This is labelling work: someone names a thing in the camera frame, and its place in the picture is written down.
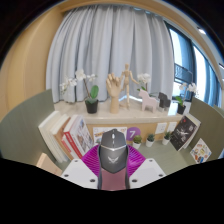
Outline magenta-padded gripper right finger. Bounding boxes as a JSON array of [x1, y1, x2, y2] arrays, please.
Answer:
[[125, 145, 167, 190]]

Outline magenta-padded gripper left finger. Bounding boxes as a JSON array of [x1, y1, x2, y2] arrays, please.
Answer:
[[60, 145, 103, 190]]

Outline dark grey computer mouse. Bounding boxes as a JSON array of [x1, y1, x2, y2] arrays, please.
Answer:
[[97, 128, 130, 192]]

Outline small plant in white pot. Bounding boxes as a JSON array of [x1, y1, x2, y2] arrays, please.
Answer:
[[132, 134, 143, 150], [145, 133, 156, 148], [161, 130, 173, 146]]

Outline large cream cover book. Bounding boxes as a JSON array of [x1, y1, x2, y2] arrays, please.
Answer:
[[35, 152, 64, 177]]

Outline red book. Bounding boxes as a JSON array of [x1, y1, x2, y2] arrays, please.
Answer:
[[62, 114, 84, 159]]

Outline photo cover magazine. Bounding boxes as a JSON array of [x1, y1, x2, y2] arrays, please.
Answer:
[[69, 115, 95, 157]]

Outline round purple number sign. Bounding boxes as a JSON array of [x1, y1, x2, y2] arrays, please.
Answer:
[[126, 126, 143, 144]]

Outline white sticker sheet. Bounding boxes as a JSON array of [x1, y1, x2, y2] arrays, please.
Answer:
[[92, 126, 128, 145]]

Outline black cover book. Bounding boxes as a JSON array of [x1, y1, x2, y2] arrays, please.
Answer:
[[169, 113, 202, 152]]

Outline colourful illustrated white card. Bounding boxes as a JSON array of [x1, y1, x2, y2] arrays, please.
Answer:
[[189, 137, 213, 164]]

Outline large white orchid, black pot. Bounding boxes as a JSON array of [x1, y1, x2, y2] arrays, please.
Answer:
[[59, 68, 100, 114]]

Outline pale pink horse figurine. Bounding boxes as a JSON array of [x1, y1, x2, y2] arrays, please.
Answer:
[[138, 88, 158, 113]]

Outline small white orchid, black pot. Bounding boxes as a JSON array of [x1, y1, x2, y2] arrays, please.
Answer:
[[173, 82, 198, 116]]

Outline black horse figurine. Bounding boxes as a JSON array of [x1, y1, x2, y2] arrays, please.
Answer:
[[157, 91, 172, 112]]

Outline wooden hand model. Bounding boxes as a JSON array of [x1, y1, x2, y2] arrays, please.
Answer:
[[105, 73, 123, 115]]

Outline white orchid flowers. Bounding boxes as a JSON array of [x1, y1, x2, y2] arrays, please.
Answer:
[[136, 73, 153, 93]]

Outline wooden artist mannequin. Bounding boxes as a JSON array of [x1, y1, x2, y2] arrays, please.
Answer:
[[119, 63, 141, 109]]

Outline light grey curtain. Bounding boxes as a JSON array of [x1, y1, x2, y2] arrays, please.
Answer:
[[45, 3, 176, 104]]

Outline white wall socket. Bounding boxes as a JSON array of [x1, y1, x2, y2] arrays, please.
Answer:
[[155, 122, 168, 135], [167, 121, 178, 133]]

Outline window with dark frame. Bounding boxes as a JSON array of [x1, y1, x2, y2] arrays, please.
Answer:
[[164, 21, 224, 108]]

